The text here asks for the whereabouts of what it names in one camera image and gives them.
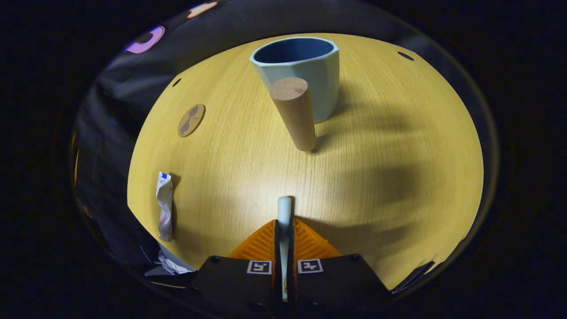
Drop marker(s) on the white toothpaste tube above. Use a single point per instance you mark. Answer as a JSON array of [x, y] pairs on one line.
[[165, 208]]

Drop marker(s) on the wooden desktop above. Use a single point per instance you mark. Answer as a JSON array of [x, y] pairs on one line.
[[376, 155]]

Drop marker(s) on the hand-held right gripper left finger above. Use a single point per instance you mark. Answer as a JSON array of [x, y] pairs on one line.
[[234, 285]]

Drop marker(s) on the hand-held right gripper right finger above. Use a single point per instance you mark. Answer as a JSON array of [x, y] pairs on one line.
[[336, 283]]

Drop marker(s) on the white printed cloth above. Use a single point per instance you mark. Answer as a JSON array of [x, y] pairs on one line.
[[175, 265]]

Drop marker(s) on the black backdrop cloth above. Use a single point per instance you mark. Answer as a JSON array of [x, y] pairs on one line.
[[128, 93]]

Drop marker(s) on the light blue toothbrush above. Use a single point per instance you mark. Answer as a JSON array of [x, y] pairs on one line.
[[284, 210]]

